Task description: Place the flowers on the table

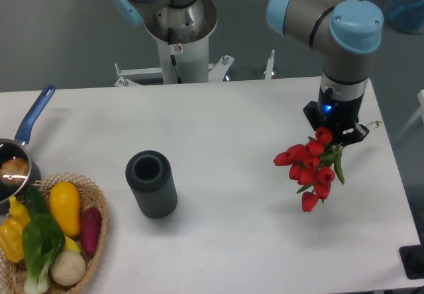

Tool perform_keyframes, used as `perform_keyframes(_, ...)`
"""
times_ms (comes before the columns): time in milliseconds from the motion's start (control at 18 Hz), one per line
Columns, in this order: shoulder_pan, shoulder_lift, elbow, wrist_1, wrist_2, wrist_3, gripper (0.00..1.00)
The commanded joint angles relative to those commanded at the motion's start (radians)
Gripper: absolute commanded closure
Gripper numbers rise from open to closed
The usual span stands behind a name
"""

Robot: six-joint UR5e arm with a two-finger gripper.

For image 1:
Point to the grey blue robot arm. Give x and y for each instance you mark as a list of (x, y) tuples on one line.
[(347, 32)]

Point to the black device at table edge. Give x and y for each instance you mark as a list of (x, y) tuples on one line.
[(412, 260)]

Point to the blue handled saucepan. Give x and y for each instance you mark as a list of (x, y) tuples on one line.
[(17, 148)]

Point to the blue translucent container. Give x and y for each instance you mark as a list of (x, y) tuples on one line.
[(405, 15)]

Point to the bread roll in pan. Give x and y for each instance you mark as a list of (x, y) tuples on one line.
[(14, 172)]

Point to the yellow bell pepper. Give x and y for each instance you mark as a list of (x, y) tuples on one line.
[(12, 241)]

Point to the red tulip bouquet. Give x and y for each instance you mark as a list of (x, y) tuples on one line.
[(314, 166)]

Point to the woven bamboo basket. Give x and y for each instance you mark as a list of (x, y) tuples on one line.
[(13, 275)]

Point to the white frame at right edge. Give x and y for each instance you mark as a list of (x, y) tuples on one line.
[(418, 114)]

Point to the purple sweet potato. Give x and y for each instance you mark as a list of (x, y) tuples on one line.
[(90, 230)]

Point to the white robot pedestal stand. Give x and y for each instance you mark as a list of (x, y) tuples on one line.
[(182, 39)]

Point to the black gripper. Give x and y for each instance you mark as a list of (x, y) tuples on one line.
[(337, 109)]

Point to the yellow squash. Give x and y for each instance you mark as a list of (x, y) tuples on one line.
[(65, 207)]

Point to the beige garlic bulb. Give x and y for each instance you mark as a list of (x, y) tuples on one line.
[(68, 268)]

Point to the dark grey ribbed vase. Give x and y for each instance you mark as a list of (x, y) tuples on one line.
[(149, 176)]

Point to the green bok choy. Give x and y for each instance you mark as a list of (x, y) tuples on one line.
[(42, 241)]

